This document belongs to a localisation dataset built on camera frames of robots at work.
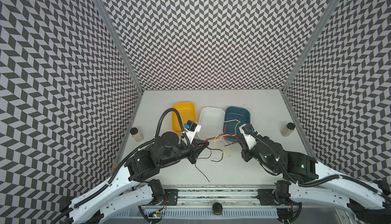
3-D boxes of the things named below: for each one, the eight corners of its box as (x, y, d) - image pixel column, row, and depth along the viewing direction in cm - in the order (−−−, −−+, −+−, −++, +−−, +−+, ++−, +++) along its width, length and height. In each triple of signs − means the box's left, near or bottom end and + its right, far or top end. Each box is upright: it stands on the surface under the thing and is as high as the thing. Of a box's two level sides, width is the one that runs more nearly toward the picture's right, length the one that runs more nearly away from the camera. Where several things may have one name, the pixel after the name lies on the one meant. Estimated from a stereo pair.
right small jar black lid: (281, 138, 95) (289, 129, 87) (279, 131, 99) (286, 122, 90) (288, 138, 95) (297, 129, 87) (285, 131, 99) (293, 122, 90)
